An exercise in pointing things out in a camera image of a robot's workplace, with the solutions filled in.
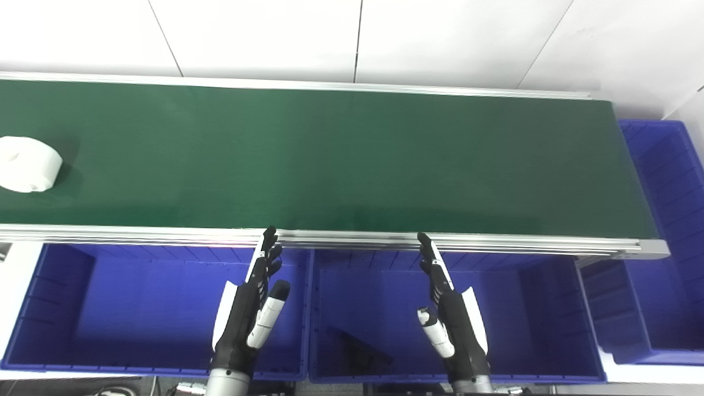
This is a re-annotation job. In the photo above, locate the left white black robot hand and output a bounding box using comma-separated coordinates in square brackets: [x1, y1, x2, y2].
[212, 225, 291, 380]

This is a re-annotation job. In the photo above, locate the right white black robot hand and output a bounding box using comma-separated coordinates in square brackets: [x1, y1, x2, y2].
[416, 232, 492, 384]

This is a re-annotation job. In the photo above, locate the white cylindrical plastic part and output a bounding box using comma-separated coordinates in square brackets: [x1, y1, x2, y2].
[0, 136, 63, 194]

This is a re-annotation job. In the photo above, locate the blue plastic bin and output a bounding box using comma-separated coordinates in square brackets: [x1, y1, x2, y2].
[308, 249, 607, 384]
[0, 244, 311, 381]
[577, 119, 704, 366]

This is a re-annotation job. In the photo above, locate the green conveyor belt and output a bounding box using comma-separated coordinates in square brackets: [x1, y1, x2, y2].
[0, 80, 659, 239]
[0, 71, 670, 260]

